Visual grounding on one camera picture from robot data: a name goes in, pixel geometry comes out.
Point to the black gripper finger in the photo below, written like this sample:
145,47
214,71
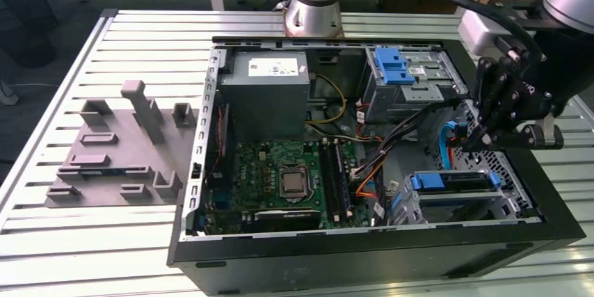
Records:
501,95
529,137

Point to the hard disk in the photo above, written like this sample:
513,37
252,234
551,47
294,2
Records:
435,182

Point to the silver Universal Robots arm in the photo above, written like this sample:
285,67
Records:
312,5

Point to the silver metal disk bay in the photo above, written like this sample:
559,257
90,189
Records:
460,195

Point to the metal optical drive cage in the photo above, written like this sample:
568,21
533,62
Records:
419,97

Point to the blue plastic drive latch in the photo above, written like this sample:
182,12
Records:
395,65

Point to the dark blue RAM stick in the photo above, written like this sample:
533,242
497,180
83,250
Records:
345,178

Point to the black RAM slot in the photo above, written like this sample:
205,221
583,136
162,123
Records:
330,178

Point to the CPU socket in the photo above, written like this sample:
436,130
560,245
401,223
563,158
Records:
293,168

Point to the grey power supply unit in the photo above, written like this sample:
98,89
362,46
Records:
265,109

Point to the silver CPU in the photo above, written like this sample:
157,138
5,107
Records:
293,182

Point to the black open PC case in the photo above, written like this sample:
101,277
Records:
325,258

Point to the green motherboard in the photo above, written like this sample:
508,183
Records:
260,172

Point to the black graphics card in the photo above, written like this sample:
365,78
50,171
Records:
288,218

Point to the grey parts rack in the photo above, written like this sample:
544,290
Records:
130,158

